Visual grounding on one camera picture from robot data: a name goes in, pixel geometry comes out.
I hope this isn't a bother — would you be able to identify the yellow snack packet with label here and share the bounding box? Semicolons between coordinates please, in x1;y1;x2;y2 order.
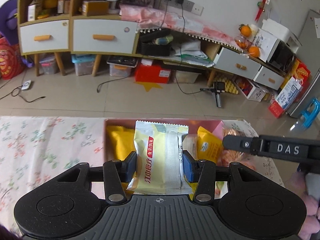
196;126;223;164

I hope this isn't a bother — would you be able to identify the pink snack packet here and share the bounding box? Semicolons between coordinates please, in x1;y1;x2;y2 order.
220;127;256;170

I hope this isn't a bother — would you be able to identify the large yellow snack packet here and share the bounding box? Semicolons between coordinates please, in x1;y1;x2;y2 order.
106;126;135;160

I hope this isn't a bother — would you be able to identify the pale yellow white snack packet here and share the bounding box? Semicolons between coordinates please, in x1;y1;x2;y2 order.
127;120;192;195

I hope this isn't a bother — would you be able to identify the pink cardboard box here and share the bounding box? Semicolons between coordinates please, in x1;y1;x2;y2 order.
103;118;253;201

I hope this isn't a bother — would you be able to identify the yellow egg tray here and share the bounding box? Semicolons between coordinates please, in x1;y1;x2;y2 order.
214;73;239;95

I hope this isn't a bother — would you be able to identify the blue white milk carton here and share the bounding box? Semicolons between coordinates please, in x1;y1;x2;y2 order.
268;77;302;118

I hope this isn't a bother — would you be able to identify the floral tablecloth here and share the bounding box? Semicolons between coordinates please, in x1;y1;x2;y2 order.
0;115;286;230

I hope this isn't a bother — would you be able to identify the orange fruit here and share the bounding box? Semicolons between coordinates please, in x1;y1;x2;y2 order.
248;46;260;58

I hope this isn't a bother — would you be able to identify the white microwave oven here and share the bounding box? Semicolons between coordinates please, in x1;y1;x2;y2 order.
253;18;302;73

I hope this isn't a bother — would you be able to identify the red cardboard box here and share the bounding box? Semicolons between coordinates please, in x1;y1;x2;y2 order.
135;63;171;83

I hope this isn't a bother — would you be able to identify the black storage box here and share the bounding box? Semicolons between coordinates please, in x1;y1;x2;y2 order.
137;29;174;56

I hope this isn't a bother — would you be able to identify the long low tv cabinet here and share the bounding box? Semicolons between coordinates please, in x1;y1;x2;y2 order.
120;3;288;91

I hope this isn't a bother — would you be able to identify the red gift bag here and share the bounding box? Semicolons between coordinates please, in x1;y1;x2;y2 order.
0;37;25;80

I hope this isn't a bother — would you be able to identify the pink floral cloth runner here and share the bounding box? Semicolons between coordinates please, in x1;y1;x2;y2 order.
120;4;244;53

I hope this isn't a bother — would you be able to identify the wooden white drawer cabinet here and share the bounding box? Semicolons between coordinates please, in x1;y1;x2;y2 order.
17;0;139;75

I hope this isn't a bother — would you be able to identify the purple plush toy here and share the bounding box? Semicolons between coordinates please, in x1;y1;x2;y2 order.
0;0;18;45

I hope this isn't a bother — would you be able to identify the black handheld camera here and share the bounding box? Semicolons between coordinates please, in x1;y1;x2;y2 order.
200;81;225;108

